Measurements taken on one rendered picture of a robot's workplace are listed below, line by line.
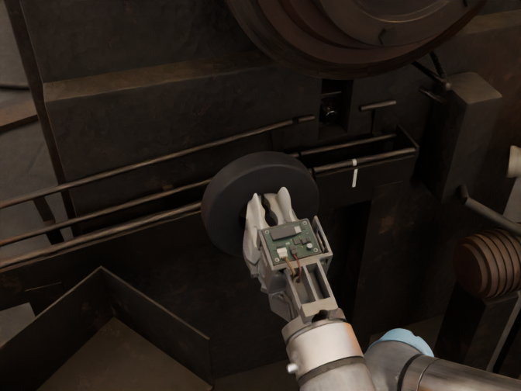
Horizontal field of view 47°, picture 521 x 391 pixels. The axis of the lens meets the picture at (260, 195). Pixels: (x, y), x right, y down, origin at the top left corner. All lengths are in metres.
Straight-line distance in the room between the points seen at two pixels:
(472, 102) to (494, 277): 0.33
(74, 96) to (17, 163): 1.42
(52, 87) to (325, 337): 0.58
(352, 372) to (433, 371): 0.13
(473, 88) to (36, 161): 1.65
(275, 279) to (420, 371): 0.20
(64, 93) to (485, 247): 0.80
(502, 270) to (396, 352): 0.50
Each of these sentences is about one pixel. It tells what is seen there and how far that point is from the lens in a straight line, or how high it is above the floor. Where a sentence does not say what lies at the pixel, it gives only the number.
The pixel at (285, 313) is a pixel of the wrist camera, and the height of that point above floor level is 0.80.
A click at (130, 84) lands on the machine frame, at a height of 0.87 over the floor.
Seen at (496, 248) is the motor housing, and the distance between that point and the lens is 1.22.
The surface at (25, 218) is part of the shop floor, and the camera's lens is 2.11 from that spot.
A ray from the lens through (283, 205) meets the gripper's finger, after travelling 0.73.
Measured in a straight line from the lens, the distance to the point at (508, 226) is 1.21.
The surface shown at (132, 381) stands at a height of 0.60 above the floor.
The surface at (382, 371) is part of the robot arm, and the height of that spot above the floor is 0.73.
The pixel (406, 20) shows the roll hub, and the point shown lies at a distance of 0.83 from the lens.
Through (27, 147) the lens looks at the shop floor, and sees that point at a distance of 2.42.
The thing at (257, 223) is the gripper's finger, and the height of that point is 0.85.
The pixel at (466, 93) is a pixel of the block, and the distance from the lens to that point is 1.11.
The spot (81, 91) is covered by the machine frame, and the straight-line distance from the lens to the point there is 0.96.
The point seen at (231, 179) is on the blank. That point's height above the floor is 0.89.
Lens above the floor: 1.35
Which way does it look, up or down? 41 degrees down
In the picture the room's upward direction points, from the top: straight up
